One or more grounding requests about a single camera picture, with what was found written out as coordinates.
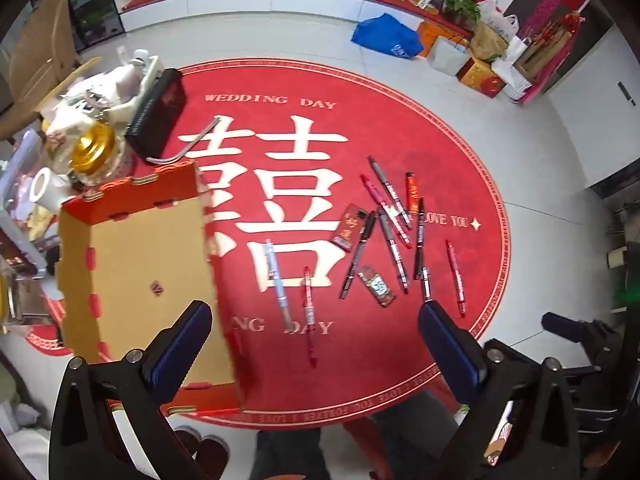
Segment printed lighter in clear case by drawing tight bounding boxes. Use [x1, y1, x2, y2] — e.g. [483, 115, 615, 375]
[359, 265, 397, 308]

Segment person's leg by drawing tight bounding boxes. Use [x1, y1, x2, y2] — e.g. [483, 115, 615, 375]
[256, 427, 346, 480]
[370, 390, 458, 480]

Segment small red round mat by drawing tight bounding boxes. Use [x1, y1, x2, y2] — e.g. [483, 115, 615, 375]
[25, 292, 68, 358]

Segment red cardboard gift box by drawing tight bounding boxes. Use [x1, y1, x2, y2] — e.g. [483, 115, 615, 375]
[56, 159, 246, 417]

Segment white shopping bag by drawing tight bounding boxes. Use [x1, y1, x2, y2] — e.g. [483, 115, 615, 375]
[492, 35, 533, 101]

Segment person's left leg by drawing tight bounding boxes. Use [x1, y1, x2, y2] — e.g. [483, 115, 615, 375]
[256, 427, 346, 480]

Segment glass jar with gold lid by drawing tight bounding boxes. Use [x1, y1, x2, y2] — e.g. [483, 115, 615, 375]
[65, 120, 133, 191]

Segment small red box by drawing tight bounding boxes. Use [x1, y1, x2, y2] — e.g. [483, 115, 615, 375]
[332, 203, 367, 251]

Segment white paper bag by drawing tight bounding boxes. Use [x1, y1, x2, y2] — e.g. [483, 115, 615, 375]
[426, 35, 471, 78]

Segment round red printed mat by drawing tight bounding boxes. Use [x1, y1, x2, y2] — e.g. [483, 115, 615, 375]
[165, 57, 512, 431]

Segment dark red slipper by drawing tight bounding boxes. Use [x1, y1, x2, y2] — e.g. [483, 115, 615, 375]
[172, 425, 201, 463]
[197, 435, 231, 473]

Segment brown paper bag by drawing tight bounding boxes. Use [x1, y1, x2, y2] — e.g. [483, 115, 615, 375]
[469, 20, 510, 63]

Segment black portable radio with antenna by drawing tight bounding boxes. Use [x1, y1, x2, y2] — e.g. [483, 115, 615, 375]
[124, 67, 222, 167]

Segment white tape roll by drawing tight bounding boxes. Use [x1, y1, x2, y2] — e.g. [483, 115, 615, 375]
[31, 167, 76, 213]

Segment green potted plant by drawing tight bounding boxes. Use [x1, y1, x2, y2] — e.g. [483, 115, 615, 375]
[435, 0, 483, 31]

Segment blue plastic bag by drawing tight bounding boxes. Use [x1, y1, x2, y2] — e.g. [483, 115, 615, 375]
[351, 12, 425, 61]

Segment dark glass cabinet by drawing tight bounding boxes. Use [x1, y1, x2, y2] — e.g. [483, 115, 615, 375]
[62, 0, 126, 53]

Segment yellow and red gift box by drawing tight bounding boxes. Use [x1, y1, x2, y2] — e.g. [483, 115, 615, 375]
[457, 57, 507, 100]

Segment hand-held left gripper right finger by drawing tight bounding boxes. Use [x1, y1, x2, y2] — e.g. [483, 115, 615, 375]
[419, 300, 583, 480]

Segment white plastic bag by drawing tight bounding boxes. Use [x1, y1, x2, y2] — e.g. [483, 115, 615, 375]
[47, 67, 146, 136]

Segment clear plastic container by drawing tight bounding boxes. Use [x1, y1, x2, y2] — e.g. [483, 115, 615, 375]
[0, 127, 46, 221]

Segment printed colourful packet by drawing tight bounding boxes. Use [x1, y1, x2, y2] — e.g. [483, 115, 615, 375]
[482, 400, 516, 466]

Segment person's right leg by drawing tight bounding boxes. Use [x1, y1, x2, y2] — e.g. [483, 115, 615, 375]
[370, 390, 458, 480]

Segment red lighter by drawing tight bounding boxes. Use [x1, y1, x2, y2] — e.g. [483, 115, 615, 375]
[404, 171, 420, 215]

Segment orange cardboard box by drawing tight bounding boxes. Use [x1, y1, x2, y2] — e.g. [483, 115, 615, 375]
[417, 20, 473, 58]

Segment pale blue pen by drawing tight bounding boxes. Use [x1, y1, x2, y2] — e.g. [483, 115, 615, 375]
[264, 240, 293, 328]

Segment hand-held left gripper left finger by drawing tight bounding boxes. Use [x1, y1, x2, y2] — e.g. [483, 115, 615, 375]
[48, 300, 213, 480]

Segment red pen with pink grip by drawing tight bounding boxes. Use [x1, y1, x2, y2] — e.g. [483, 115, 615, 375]
[360, 174, 413, 247]

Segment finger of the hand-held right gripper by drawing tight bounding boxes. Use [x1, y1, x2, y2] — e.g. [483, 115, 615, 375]
[541, 311, 603, 348]

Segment red clear pen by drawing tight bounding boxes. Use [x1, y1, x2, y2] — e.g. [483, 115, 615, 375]
[445, 240, 467, 317]
[301, 266, 319, 368]

